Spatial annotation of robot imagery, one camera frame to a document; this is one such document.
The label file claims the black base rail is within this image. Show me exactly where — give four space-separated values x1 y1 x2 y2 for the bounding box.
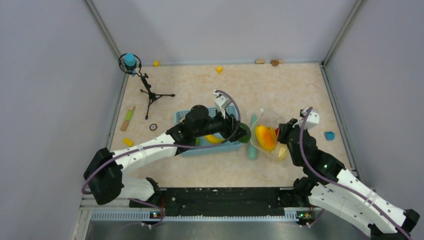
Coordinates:
147 187 313 217

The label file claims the clear zip top bag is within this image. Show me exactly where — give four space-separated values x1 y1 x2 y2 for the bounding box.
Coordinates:
250 107 289 161

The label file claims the brown nut at wall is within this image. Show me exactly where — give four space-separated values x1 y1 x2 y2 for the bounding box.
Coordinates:
270 59 280 67

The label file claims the yellow block left side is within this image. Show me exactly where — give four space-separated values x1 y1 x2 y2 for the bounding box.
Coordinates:
122 138 134 147

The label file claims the orange yellow mango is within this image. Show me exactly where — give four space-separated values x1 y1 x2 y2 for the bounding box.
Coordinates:
255 125 277 152

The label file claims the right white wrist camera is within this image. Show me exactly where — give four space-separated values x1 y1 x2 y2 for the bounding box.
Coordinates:
298 108 320 130

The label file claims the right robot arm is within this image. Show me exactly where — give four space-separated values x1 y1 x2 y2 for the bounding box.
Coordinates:
276 118 420 240

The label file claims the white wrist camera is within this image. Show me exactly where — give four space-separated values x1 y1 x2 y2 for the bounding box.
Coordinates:
213 90 232 119
298 108 320 130

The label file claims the green wooden stick toy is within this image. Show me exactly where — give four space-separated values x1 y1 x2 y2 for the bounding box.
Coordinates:
120 105 136 132

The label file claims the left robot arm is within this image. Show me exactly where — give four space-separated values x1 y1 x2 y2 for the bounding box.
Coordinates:
81 105 251 207

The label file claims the teal foam roller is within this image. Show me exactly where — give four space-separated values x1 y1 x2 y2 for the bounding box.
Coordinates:
246 113 258 161

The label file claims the blue small block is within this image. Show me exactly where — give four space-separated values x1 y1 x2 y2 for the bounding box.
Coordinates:
324 131 336 141

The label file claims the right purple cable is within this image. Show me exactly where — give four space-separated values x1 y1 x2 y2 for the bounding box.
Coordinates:
298 106 413 240

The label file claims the yellow banana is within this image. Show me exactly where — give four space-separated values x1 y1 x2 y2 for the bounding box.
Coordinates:
204 134 224 145

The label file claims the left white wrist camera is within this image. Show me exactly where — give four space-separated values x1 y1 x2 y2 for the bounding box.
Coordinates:
213 90 232 119

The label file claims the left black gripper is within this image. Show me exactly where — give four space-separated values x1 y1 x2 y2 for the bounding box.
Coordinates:
194 105 250 142

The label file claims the green lime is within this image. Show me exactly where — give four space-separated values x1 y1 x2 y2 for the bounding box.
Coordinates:
238 122 252 144

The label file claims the blue microphone on tripod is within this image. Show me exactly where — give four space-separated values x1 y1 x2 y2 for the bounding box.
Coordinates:
118 53 176 120

